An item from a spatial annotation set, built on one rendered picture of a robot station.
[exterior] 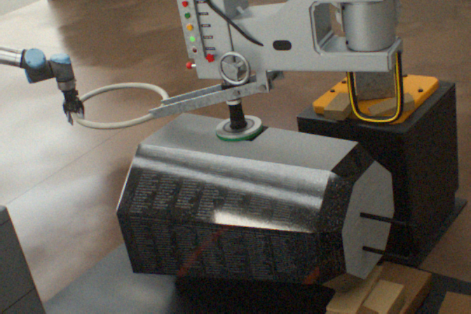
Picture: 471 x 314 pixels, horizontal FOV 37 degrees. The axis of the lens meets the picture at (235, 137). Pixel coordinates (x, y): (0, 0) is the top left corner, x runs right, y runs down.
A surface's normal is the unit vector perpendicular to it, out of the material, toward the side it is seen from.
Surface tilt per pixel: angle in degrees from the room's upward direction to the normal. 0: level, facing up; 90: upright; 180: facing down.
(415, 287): 0
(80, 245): 0
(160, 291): 0
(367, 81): 90
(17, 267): 90
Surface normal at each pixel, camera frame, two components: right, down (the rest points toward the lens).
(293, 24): -0.43, 0.46
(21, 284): 0.81, 0.13
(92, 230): -0.17, -0.89
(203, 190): -0.49, -0.31
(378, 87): -0.13, 0.45
